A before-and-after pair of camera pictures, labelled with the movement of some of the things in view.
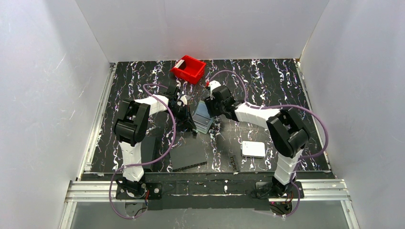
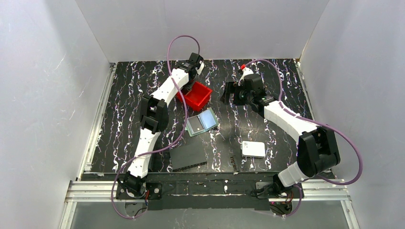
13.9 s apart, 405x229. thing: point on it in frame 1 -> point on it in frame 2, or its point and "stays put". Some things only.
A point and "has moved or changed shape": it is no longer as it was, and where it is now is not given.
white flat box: [253, 149] stays put
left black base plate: [148, 191] stays put
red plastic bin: [189, 69] has moved or changed shape
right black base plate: [269, 190] stays put
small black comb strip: [233, 161] stays put
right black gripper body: [212, 105] -> [234, 96]
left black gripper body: [185, 114] -> [192, 71]
